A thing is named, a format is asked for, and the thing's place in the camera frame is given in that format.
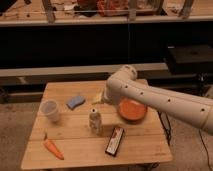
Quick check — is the black cable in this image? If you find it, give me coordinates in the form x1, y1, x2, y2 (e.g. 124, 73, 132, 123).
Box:
157, 111, 173, 146

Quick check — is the orange bowl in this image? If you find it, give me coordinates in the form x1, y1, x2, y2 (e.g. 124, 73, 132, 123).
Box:
118, 98, 147, 121

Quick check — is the translucent plastic cup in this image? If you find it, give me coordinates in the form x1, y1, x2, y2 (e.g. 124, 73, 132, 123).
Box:
39, 100, 60, 122

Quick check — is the blue sponge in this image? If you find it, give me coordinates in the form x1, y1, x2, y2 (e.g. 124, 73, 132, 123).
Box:
66, 95, 85, 110

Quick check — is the orange carrot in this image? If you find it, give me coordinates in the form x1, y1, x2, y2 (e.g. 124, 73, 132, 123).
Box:
43, 136, 64, 160

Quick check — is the wooden shelf with clutter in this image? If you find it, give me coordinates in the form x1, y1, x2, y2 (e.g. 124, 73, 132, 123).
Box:
0, 0, 213, 27

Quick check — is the black box on right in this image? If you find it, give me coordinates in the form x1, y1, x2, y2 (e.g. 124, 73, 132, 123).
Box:
165, 44, 213, 74

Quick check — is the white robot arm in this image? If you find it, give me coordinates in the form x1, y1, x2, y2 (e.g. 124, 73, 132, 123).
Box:
97, 65, 213, 135

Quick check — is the wooden table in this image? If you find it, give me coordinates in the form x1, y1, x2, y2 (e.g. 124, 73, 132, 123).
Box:
21, 81, 172, 170

